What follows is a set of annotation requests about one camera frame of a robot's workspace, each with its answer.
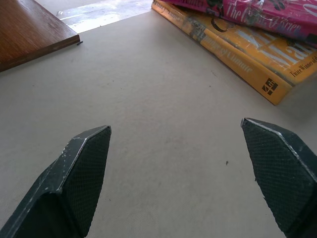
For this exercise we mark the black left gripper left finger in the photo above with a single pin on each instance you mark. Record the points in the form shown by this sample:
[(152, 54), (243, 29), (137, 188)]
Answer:
[(71, 183)]

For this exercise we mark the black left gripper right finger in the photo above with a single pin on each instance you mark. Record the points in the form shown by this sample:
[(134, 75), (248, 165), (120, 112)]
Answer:
[(280, 178)]

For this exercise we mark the yellow hardcover book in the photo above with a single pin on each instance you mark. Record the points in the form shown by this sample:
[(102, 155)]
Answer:
[(247, 54)]

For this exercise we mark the pink hardcover book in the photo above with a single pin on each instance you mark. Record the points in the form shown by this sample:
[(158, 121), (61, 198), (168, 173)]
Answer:
[(260, 17)]

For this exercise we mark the brown wooden board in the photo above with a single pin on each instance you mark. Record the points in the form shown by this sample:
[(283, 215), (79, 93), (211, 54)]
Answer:
[(27, 32)]

